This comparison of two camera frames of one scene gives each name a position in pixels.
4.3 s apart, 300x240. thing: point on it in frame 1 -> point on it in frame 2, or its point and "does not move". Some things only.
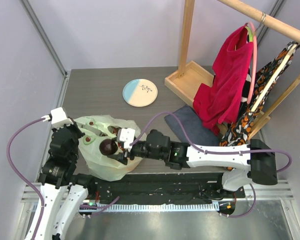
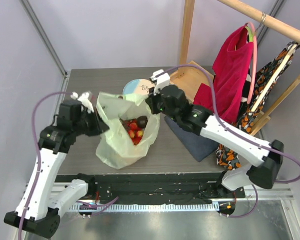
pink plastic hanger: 255,65 does not move
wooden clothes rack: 186,82 does not move
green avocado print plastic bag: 97,129 -> 115,146
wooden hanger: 264,92 does not move
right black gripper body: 125,153 -> 151,104
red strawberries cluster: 114,130 -> 135,132
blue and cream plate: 140,93 does not move
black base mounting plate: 162,188 does not move
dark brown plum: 108,146 -> 142,121
